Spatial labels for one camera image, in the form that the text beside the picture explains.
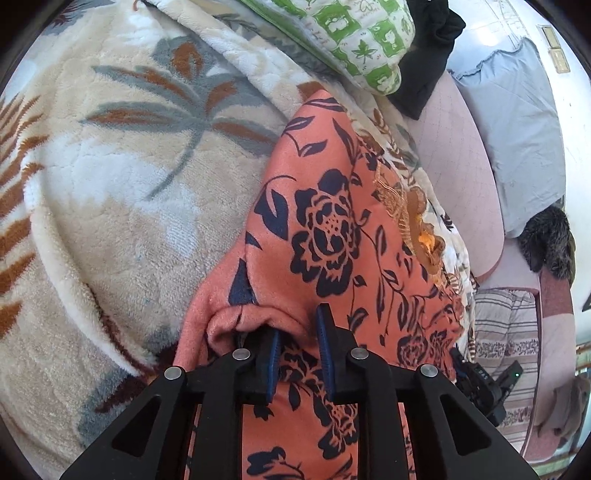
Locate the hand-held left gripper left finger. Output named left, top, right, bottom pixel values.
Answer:
left=60, top=329, right=283, bottom=480

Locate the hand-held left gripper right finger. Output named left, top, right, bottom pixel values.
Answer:
left=315, top=304, right=541, bottom=480

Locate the orange floral shirt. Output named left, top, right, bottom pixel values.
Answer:
left=178, top=90, right=467, bottom=480

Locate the striped floral cushion cover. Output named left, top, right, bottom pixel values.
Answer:
left=473, top=286, right=541, bottom=455

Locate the pink quilted cushion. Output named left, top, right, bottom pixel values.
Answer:
left=475, top=240, right=575, bottom=462

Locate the dark fur-trimmed jacket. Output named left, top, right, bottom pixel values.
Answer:
left=517, top=196, right=578, bottom=280

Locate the embroidered floral white cloth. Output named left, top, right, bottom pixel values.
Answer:
left=411, top=69, right=506, bottom=282

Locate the leaf print fleece blanket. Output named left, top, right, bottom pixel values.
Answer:
left=0, top=0, right=476, bottom=480

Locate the light blue pillow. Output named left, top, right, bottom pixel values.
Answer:
left=450, top=37, right=568, bottom=238

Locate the black garment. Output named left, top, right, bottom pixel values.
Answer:
left=388, top=0, right=467, bottom=121

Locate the green patterned pillow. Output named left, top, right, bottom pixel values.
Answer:
left=240, top=0, right=416, bottom=95

